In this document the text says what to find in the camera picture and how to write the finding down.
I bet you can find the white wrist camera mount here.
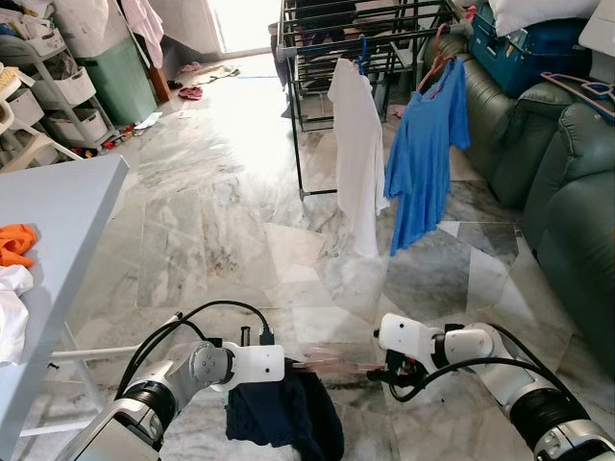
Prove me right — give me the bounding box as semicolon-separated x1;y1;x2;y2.
226;344;287;390
377;314;435;358

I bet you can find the black clothes drying rack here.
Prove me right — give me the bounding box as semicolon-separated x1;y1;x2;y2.
274;0;477;198

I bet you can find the dark green sofa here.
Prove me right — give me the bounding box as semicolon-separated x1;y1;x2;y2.
461;34;615;376

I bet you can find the cream baby high chair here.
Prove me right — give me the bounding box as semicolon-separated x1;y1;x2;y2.
0;67;83;174

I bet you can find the orange cloth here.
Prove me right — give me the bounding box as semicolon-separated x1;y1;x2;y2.
0;224;37;268

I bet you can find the pink towel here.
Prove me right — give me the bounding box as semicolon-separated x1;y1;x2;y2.
120;0;166;68

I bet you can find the beige floor mat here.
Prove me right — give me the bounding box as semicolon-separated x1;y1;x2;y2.
183;62;241;85

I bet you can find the pink clothes hanger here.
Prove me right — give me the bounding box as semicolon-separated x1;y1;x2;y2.
288;351;385;377
415;24;462;97
540;72;615;121

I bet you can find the navy garment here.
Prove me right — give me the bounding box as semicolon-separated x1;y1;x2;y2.
224;370;345;461

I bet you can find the person in dark trousers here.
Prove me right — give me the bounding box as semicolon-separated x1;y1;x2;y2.
296;0;358;49

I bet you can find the white pillow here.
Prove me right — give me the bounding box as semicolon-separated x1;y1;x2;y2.
490;0;602;37

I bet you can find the blue shirt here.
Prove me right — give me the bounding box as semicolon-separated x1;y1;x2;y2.
384;58;472;255

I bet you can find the grey folding table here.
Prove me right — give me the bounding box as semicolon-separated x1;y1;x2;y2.
0;157;184;452

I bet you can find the blue plastic box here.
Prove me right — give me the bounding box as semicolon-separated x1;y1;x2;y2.
469;5;592;97

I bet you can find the large white garment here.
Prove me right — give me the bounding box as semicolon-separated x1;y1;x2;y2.
327;58;390;258

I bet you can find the white plastic drawer box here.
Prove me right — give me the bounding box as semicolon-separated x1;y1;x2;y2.
579;5;615;59

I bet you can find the white shirt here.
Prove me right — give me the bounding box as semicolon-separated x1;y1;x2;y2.
0;264;35;368

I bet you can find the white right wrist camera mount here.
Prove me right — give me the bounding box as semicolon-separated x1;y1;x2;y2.
377;314;435;358

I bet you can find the green plastic storage bin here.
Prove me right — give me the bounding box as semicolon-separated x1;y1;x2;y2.
82;38;160;126

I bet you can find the blue clothes hanger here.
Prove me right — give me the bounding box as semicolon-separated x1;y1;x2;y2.
356;36;371;76

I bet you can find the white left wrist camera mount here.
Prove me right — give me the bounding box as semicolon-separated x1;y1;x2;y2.
226;344;287;390

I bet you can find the white storage trolley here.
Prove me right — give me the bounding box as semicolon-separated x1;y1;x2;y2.
0;14;126;150

